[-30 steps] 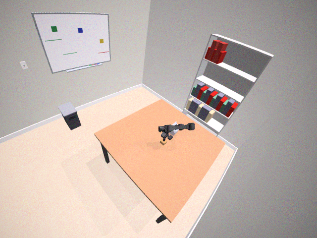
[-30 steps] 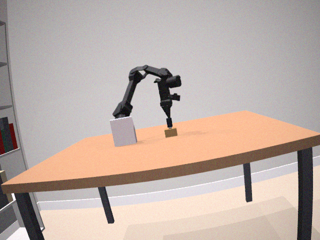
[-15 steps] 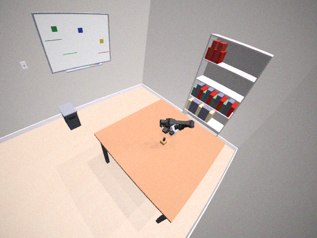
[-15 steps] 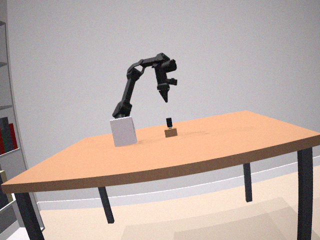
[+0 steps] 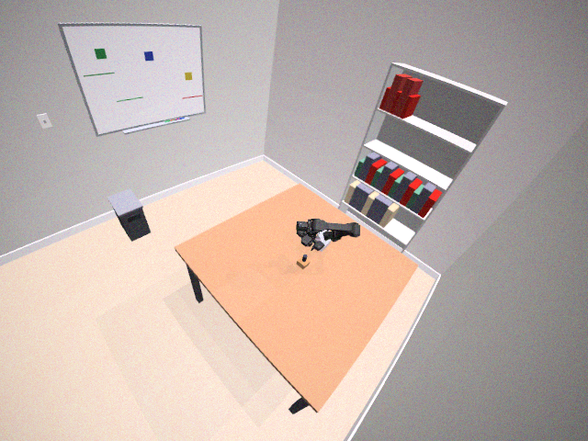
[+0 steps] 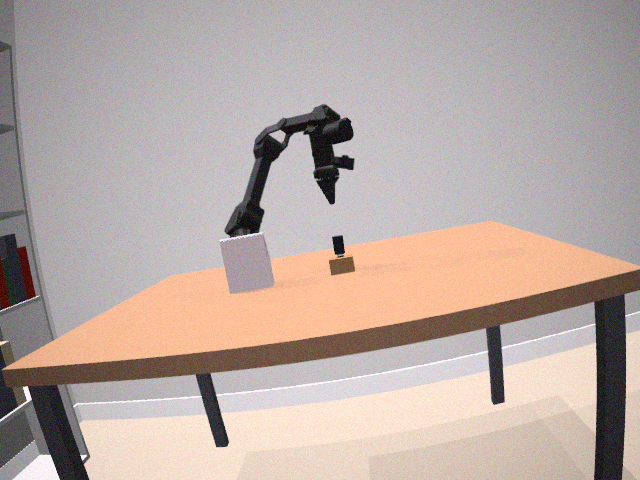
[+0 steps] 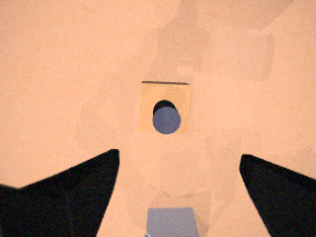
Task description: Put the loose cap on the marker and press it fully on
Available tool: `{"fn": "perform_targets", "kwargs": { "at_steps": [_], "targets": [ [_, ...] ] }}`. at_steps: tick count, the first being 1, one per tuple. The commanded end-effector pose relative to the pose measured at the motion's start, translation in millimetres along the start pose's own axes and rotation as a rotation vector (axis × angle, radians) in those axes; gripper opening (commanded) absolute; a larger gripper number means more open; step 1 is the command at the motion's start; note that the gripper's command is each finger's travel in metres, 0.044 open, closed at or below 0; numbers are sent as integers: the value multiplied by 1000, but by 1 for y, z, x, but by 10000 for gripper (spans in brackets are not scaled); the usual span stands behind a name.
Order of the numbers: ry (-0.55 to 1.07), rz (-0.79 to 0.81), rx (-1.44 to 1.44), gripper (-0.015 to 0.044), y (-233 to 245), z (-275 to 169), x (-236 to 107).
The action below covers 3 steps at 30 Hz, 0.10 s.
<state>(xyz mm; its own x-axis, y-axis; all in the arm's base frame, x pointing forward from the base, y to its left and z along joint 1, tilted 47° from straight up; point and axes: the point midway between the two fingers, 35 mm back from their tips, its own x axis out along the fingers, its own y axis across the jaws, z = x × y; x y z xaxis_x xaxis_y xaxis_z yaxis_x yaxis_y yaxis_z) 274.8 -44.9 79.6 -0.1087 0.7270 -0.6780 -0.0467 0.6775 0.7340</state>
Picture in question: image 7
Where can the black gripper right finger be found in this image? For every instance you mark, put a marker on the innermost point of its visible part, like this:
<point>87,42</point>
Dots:
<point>285,200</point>

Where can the dark grey cylinder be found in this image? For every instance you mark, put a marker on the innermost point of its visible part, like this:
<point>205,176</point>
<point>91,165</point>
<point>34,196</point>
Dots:
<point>166,119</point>

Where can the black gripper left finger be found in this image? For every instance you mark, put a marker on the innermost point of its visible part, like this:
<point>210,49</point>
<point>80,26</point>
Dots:
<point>67,204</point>

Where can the tan square block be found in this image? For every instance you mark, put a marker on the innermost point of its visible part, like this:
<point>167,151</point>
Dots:
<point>151,92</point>

